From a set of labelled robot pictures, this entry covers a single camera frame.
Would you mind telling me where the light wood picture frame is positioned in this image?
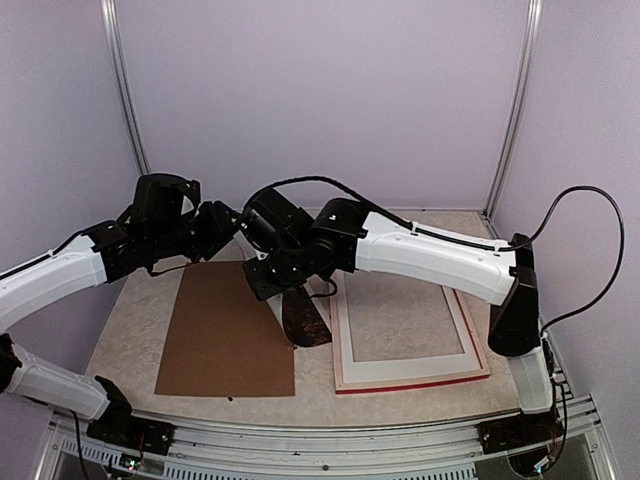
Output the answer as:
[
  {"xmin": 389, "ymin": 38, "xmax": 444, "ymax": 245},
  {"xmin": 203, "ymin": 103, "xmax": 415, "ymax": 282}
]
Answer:
[{"xmin": 329, "ymin": 272, "xmax": 492, "ymax": 396}]

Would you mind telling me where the red forest photo print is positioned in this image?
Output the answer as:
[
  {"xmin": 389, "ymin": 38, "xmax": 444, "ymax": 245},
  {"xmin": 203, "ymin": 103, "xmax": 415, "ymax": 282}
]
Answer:
[{"xmin": 234, "ymin": 234, "xmax": 335, "ymax": 349}]

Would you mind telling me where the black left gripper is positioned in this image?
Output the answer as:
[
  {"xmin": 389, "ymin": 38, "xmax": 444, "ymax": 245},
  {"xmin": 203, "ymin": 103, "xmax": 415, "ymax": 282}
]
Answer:
[{"xmin": 148, "ymin": 199, "xmax": 239, "ymax": 263}]

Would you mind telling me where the right aluminium corner post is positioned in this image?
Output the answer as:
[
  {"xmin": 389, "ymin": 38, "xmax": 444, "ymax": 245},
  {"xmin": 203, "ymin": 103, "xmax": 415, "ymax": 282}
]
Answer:
[{"xmin": 483, "ymin": 0, "xmax": 544, "ymax": 221}]

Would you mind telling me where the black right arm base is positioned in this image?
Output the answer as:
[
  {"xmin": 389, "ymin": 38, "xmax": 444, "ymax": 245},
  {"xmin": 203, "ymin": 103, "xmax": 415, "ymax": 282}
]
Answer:
[{"xmin": 477, "ymin": 407, "xmax": 564, "ymax": 454}]

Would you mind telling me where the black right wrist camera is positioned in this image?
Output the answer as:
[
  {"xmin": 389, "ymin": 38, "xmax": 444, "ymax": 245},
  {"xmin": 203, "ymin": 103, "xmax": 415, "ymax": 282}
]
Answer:
[{"xmin": 239, "ymin": 188, "xmax": 314, "ymax": 252}]

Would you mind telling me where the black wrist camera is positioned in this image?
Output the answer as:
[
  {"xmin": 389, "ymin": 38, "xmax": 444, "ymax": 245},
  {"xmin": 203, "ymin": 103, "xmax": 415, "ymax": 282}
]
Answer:
[
  {"xmin": 239, "ymin": 188, "xmax": 314, "ymax": 252},
  {"xmin": 130, "ymin": 173, "xmax": 201, "ymax": 226}
]

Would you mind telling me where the white photo mat board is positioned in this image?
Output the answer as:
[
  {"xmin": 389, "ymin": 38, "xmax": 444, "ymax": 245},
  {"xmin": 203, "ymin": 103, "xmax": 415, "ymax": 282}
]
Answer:
[{"xmin": 333, "ymin": 279, "xmax": 485, "ymax": 389}]

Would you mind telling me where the aluminium front rail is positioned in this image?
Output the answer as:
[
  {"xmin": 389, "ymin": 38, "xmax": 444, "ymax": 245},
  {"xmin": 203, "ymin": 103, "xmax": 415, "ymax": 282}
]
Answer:
[{"xmin": 35, "ymin": 397, "xmax": 618, "ymax": 479}]

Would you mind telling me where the brown cardboard backing board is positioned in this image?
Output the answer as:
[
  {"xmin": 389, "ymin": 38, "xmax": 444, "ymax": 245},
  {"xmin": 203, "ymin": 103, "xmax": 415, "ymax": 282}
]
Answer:
[{"xmin": 155, "ymin": 261, "xmax": 295, "ymax": 398}]

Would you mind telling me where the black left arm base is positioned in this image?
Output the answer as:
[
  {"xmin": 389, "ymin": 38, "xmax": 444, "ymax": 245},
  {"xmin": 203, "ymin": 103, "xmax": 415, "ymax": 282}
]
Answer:
[{"xmin": 86, "ymin": 376, "xmax": 175, "ymax": 456}]

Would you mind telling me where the left aluminium corner post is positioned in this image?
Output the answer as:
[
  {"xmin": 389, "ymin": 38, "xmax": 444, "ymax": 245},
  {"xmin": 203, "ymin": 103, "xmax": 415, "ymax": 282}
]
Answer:
[{"xmin": 100, "ymin": 0, "xmax": 152, "ymax": 175}]

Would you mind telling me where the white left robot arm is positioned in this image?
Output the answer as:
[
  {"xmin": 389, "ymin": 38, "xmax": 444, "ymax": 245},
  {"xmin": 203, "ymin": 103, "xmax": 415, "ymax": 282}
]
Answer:
[{"xmin": 1, "ymin": 201, "xmax": 239, "ymax": 445}]

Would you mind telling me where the aluminium corner post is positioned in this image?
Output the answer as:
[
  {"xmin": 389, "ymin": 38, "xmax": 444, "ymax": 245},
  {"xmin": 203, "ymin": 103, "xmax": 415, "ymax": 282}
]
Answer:
[
  {"xmin": 100, "ymin": 0, "xmax": 152, "ymax": 175},
  {"xmin": 483, "ymin": 0, "xmax": 544, "ymax": 221}
]

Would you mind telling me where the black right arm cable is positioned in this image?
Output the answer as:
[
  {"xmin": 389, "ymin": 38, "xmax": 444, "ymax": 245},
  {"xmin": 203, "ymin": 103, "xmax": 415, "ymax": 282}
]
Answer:
[{"xmin": 244, "ymin": 174, "xmax": 626, "ymax": 336}]

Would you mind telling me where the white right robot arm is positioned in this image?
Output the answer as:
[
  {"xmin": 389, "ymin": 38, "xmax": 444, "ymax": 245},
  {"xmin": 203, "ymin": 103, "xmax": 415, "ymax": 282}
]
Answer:
[{"xmin": 238, "ymin": 189, "xmax": 553, "ymax": 444}]

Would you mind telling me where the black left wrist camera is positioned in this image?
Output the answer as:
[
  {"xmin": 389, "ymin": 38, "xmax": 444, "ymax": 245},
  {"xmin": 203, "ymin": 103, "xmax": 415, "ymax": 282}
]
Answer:
[{"xmin": 130, "ymin": 173, "xmax": 201, "ymax": 226}]

